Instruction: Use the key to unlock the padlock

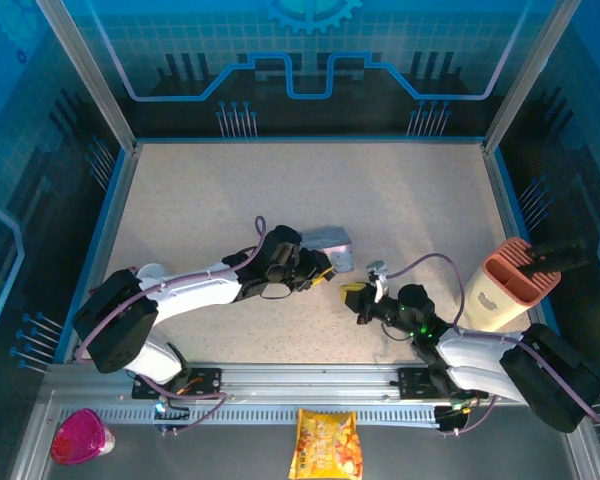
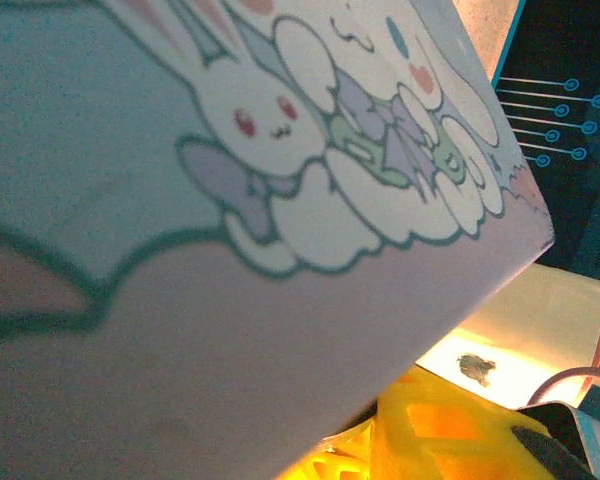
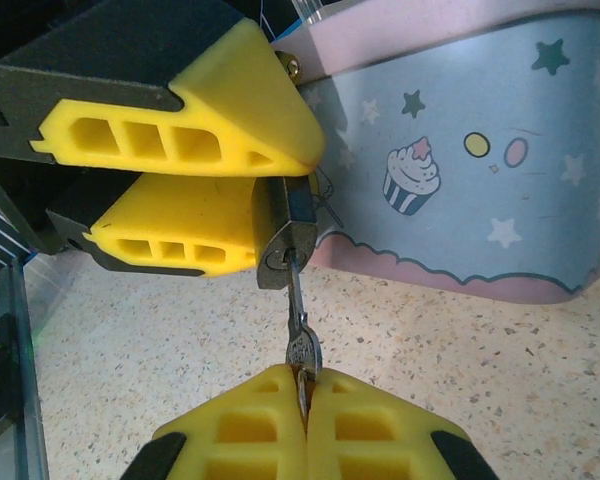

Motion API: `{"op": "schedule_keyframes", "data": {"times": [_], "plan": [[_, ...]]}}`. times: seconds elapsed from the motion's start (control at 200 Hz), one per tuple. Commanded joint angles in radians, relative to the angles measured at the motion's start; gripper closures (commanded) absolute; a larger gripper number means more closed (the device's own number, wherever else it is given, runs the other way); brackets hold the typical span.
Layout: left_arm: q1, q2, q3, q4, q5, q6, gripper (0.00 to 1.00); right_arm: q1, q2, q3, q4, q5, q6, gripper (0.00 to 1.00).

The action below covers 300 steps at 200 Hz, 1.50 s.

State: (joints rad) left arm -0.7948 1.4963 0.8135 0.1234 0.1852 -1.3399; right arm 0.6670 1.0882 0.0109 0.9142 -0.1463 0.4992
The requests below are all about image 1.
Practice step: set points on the pink plastic cup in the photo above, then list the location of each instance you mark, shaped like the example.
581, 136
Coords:
77, 437

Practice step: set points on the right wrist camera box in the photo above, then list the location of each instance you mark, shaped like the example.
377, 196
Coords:
379, 285

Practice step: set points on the lavender cartoon tin box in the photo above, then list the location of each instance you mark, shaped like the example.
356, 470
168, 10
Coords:
330, 240

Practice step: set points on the yellow snack bag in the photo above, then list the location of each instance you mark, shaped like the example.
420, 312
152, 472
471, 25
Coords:
326, 445

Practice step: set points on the cream knife block orange top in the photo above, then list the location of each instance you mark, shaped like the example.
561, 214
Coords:
490, 300

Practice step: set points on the aluminium frame post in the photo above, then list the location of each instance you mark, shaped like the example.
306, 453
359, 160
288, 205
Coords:
87, 75
527, 80

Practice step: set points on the small circuit board with LEDs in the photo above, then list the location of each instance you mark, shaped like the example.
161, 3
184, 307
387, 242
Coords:
455, 412
166, 407

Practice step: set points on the aluminium mounting rail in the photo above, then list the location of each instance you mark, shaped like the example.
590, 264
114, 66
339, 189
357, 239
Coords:
310, 385

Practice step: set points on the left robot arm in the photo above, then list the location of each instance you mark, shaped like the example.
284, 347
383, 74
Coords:
195, 292

